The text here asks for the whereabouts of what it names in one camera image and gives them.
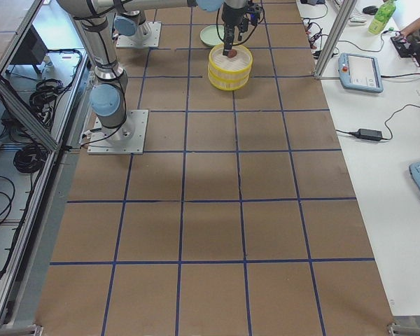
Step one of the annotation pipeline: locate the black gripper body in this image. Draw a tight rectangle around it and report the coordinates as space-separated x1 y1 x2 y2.
223 20 248 49

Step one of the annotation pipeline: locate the brown bun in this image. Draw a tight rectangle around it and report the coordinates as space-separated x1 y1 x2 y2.
227 49 237 58

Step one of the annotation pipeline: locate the yellow steamer basket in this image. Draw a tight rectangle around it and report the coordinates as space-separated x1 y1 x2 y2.
207 71 249 91
209 44 253 80

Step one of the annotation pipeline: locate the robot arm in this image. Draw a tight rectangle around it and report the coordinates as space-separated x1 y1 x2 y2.
216 0 265 57
58 1 223 143

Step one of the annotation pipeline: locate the light green plate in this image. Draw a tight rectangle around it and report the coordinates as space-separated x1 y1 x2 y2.
199 24 224 47

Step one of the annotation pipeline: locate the teach pendant with red button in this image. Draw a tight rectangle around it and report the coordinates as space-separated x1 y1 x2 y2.
338 52 384 93

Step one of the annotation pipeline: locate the green drink bottle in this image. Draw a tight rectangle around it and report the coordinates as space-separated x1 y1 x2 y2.
367 0 396 34

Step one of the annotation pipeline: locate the black power adapter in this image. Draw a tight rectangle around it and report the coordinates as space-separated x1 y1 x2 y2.
356 128 383 141

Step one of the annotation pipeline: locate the aluminium frame post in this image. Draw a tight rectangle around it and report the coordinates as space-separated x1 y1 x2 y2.
314 0 357 80

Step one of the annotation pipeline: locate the black cable bundle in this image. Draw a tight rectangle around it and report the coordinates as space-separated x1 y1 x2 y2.
13 143 46 174

